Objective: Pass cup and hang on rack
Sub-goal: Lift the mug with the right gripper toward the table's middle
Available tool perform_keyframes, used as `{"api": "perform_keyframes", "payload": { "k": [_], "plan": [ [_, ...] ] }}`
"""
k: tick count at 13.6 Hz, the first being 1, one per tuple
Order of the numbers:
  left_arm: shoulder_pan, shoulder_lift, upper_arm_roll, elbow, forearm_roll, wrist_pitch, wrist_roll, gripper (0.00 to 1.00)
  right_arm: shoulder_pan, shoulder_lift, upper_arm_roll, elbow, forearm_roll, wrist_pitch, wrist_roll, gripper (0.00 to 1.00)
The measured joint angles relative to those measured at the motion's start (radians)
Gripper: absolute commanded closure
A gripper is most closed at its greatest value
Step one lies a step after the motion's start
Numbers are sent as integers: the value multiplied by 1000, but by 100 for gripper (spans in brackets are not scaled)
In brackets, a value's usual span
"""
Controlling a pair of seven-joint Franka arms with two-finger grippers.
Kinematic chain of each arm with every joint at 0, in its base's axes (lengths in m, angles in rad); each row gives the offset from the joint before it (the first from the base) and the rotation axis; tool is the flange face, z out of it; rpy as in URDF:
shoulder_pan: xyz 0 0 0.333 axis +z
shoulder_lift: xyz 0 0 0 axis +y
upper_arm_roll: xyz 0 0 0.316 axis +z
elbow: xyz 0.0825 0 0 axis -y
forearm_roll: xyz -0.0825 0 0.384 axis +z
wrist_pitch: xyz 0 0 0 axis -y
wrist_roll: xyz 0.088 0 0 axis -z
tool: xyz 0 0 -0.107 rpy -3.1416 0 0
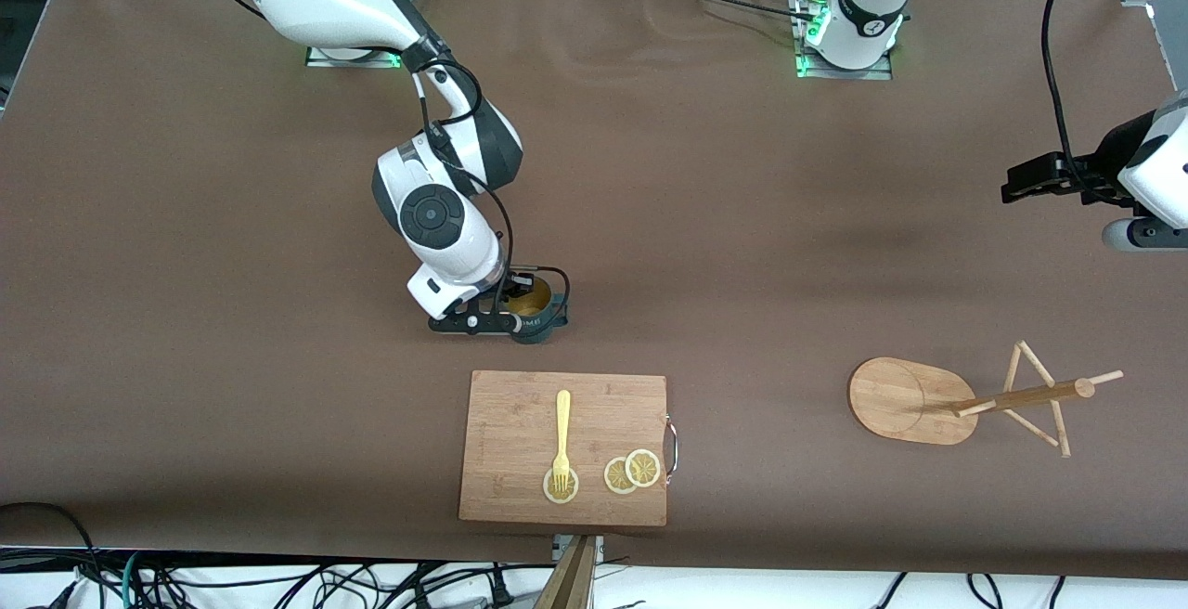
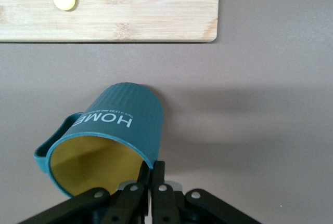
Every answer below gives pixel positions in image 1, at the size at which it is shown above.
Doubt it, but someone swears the teal mug with yellow inside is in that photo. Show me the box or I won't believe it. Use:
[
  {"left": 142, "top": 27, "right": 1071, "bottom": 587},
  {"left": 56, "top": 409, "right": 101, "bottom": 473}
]
[{"left": 506, "top": 277, "right": 569, "bottom": 345}]

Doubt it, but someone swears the wooden mug rack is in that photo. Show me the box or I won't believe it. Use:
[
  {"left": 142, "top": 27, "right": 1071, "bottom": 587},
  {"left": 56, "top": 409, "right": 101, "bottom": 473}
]
[{"left": 848, "top": 340, "right": 1125, "bottom": 460}]

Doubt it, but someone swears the bamboo cutting board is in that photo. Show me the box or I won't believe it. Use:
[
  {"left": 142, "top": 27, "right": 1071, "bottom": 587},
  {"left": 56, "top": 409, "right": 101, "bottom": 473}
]
[{"left": 458, "top": 369, "right": 679, "bottom": 527}]

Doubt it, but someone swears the yellow plastic fork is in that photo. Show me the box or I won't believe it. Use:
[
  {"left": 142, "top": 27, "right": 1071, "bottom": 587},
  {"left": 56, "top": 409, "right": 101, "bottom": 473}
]
[{"left": 551, "top": 390, "right": 573, "bottom": 493}]

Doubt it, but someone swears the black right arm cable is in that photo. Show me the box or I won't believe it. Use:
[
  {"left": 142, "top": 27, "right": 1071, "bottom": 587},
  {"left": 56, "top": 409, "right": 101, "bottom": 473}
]
[{"left": 408, "top": 61, "right": 571, "bottom": 331}]

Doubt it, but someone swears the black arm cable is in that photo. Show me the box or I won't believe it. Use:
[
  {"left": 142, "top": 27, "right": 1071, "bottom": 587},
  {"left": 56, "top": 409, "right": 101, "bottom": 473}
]
[
  {"left": 1040, "top": 0, "right": 1101, "bottom": 192},
  {"left": 408, "top": 61, "right": 571, "bottom": 331}
]

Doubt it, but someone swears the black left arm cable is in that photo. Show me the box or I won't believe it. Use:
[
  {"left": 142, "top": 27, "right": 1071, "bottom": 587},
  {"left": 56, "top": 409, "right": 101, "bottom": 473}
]
[{"left": 1040, "top": 0, "right": 1101, "bottom": 192}]

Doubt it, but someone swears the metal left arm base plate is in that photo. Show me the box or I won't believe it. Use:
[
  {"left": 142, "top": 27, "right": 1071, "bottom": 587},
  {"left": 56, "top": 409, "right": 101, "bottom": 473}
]
[{"left": 794, "top": 0, "right": 895, "bottom": 81}]

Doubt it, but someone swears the metal bracket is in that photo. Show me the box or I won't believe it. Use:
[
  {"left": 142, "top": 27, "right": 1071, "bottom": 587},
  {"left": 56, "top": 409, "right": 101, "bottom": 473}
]
[{"left": 552, "top": 535, "right": 605, "bottom": 564}]

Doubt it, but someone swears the wooden post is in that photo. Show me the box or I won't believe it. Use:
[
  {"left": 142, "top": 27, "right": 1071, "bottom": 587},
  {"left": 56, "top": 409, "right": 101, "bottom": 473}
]
[{"left": 534, "top": 535, "right": 597, "bottom": 609}]

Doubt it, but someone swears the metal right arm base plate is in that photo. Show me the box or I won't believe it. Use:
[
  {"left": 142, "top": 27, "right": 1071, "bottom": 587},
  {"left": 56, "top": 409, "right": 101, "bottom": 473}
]
[{"left": 304, "top": 45, "right": 406, "bottom": 70}]

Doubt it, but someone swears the black looped cable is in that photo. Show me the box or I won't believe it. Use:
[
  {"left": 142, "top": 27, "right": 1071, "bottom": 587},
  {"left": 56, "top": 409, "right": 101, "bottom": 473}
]
[{"left": 0, "top": 501, "right": 105, "bottom": 609}]

